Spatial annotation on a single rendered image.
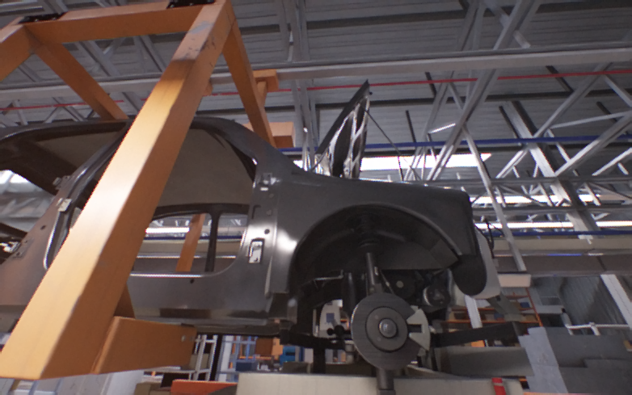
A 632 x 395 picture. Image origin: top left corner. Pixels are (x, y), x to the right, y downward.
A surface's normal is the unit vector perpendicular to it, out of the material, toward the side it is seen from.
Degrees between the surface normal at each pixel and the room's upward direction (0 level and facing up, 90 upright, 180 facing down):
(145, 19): 180
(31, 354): 90
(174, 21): 180
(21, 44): 90
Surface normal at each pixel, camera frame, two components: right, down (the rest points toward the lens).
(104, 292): 1.00, -0.03
